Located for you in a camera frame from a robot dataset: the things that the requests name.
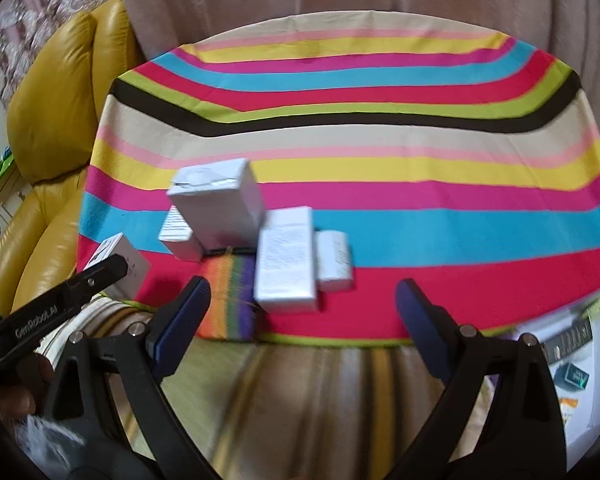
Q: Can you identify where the pale wooden cabinet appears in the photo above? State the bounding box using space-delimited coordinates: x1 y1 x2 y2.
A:
0 145 36 241

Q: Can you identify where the woven striped mat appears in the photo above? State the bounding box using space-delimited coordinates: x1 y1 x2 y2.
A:
80 295 486 480

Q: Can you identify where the white box with barcode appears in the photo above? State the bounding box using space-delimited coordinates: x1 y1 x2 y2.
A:
157 205 206 262

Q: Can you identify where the colourful striped tablecloth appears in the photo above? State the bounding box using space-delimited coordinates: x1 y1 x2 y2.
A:
75 10 600 348

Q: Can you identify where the small white box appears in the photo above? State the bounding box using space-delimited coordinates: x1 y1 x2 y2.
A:
314 230 355 293

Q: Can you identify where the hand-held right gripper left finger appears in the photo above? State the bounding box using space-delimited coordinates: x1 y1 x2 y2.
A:
42 276 213 480

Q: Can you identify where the white box black triangle print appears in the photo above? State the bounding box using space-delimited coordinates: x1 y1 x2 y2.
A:
82 232 151 301

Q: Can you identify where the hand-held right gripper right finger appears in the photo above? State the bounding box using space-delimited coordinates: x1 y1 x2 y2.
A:
387 278 568 480

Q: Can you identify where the rainbow striped box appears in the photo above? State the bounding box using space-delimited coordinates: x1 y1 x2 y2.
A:
200 255 261 342

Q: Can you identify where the small teal box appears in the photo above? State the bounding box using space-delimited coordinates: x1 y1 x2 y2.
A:
552 362 592 391

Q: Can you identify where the tall white box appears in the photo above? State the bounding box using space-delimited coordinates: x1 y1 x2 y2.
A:
253 206 317 315

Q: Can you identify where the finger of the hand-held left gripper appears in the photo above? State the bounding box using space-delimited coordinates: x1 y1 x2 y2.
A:
66 254 129 307

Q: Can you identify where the yellow leather sofa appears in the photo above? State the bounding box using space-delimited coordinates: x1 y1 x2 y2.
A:
0 0 146 321

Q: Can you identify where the large white box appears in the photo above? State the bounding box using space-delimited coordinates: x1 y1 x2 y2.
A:
166 157 266 248

